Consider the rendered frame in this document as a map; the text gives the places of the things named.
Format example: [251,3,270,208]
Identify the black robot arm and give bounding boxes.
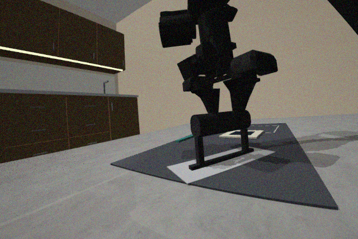
[158,0,358,80]

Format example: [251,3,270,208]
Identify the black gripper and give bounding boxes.
[182,34,278,123]

